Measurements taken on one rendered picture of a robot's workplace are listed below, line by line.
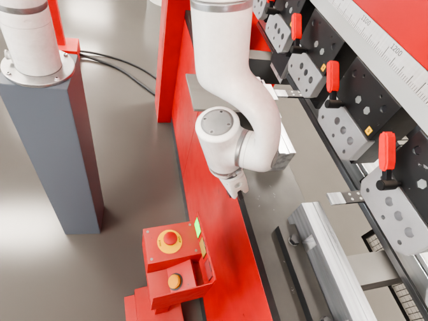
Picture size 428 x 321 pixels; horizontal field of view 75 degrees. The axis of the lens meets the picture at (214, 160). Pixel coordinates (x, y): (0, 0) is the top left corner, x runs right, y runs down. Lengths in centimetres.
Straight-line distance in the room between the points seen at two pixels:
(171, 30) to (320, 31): 117
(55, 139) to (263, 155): 77
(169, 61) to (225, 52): 148
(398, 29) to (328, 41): 17
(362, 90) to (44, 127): 91
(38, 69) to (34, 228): 107
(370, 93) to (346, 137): 10
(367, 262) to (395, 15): 64
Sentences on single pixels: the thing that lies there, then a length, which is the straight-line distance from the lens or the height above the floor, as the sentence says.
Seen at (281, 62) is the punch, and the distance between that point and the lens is 96.
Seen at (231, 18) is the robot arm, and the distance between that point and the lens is 42.
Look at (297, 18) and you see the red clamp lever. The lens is 80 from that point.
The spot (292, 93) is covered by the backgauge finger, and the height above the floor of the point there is 100.
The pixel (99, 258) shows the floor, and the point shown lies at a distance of 168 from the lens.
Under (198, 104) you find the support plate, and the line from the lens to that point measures 90.
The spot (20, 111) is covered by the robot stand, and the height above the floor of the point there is 90.
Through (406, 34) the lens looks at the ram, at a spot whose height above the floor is 142.
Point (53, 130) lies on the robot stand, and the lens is 106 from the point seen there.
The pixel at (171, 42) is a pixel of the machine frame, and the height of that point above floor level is 67.
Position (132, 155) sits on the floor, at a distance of 202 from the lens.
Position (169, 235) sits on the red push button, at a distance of 83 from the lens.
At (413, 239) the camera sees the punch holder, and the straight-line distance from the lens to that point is 57.
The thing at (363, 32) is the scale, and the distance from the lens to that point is 66.
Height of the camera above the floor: 157
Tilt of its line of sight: 50 degrees down
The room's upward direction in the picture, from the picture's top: 19 degrees clockwise
